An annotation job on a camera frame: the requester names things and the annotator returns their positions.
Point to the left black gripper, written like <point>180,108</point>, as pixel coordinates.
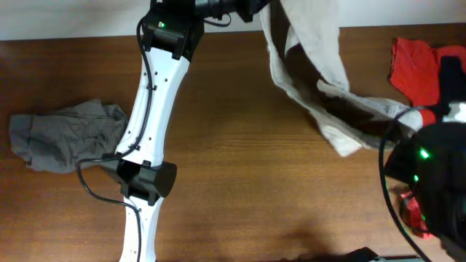
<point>253,9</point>

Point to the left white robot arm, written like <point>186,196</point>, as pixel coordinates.
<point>167,35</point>

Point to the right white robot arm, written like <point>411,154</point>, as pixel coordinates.
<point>432,163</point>

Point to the grey crumpled garment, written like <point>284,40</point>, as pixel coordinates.
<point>55,141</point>

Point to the red garment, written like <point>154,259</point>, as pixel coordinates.
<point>414,72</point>

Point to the black garment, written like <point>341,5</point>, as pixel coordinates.
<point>451,84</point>

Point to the beige cargo shorts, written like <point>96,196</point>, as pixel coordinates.
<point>304,61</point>

